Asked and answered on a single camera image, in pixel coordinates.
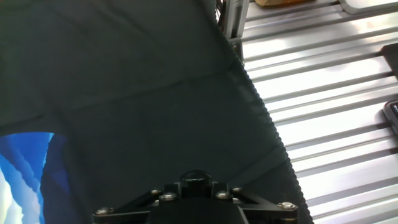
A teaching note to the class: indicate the black cloth with blue print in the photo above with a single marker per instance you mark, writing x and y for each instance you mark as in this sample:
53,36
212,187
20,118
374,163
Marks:
140,93

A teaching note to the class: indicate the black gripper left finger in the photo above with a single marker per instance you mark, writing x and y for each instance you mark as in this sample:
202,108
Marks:
124,210

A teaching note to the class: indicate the black keyboard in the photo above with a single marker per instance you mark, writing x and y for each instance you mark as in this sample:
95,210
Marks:
392,116

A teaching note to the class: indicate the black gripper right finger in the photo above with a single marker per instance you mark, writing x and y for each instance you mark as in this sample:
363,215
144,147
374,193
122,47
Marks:
267,208

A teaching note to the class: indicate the aluminium profile post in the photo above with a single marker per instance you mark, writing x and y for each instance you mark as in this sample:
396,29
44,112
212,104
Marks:
234,17

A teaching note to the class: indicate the black flat pad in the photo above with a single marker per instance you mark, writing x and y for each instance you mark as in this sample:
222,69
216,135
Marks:
391,59

